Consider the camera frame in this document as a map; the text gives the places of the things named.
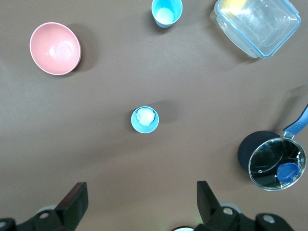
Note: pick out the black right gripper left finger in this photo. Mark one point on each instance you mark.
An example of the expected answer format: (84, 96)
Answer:
(69, 211)

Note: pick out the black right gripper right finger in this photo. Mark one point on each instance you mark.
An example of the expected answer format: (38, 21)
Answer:
(211, 211)

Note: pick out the light blue plastic cup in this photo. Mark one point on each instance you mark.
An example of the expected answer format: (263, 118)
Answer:
(157, 7)
(142, 127)

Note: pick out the glass lid with blue knob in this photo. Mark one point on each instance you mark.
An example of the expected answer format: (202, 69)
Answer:
(269, 163)

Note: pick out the brown table mat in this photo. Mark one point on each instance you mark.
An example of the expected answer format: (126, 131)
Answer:
(144, 158)

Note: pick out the pink bowl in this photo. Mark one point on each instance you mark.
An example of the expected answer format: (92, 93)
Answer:
(53, 48)

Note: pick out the clear container with blue rim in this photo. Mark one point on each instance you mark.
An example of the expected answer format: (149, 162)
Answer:
(260, 31)

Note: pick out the yellow fruit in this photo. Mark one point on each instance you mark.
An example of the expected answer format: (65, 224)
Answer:
(234, 4)

